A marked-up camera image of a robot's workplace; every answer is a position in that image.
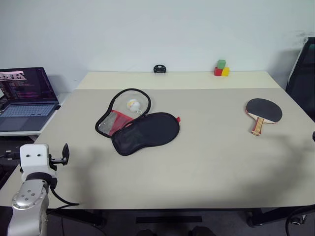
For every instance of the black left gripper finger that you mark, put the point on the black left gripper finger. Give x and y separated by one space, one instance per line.
66 151

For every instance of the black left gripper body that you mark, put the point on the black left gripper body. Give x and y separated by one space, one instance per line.
57 161

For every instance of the red black paddle case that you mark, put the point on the red black paddle case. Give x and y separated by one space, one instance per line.
147 132

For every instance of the black wooden table tennis paddle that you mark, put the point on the black wooden table tennis paddle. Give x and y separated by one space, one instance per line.
264 109

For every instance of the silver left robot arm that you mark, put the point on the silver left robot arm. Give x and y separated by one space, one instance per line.
27 196

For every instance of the dark open laptop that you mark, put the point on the dark open laptop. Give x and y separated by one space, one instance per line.
27 108

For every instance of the small black clamp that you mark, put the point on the small black clamp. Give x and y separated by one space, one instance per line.
159 69

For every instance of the dark rounded shape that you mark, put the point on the dark rounded shape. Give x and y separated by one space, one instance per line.
200 231

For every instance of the yellow cube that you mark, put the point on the yellow cube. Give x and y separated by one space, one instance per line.
226 71

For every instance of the green cube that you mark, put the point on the green cube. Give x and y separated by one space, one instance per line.
222 64

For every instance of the black table leg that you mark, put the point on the black table leg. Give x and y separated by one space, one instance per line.
254 216

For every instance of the black office chair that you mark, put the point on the black office chair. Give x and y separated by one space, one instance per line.
301 81

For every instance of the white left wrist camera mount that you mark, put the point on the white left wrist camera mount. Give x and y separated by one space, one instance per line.
33 159

